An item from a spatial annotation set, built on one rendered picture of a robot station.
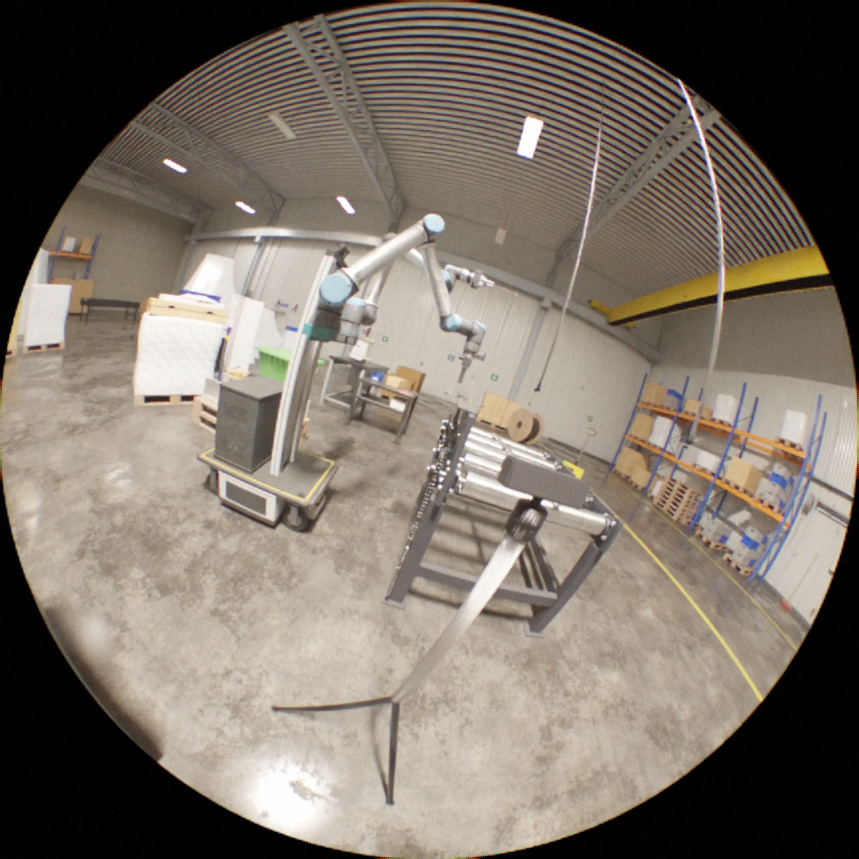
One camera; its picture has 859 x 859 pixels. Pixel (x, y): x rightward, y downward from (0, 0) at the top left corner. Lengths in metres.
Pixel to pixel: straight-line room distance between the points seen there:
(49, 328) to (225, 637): 7.35
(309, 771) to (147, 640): 0.84
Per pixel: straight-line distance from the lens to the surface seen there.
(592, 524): 1.47
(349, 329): 1.91
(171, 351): 3.82
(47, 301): 7.89
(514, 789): 1.53
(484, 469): 1.49
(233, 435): 1.88
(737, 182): 9.08
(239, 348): 4.59
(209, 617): 1.54
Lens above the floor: 1.30
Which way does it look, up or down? 13 degrees down
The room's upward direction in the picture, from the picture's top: 19 degrees clockwise
